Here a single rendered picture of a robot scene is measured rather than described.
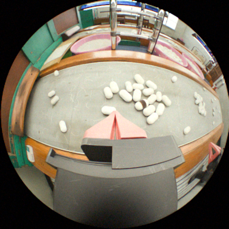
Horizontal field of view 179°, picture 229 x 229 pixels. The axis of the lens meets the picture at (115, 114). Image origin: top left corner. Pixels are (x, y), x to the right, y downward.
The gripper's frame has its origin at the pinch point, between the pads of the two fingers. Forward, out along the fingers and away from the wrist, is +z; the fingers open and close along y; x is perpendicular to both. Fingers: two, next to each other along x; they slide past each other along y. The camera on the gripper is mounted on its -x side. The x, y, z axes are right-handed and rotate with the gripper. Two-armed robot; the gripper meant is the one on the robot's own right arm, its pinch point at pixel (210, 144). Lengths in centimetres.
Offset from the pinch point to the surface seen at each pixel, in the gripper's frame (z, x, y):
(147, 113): 14.4, -4.4, 27.1
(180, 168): 0.5, 6.9, 14.9
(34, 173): -19, 77, 157
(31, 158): 0, 5, 66
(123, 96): 17.8, -7.2, 32.6
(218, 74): 128, -136, -436
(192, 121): 13.4, -1.0, 5.7
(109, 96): 18.0, -7.2, 36.1
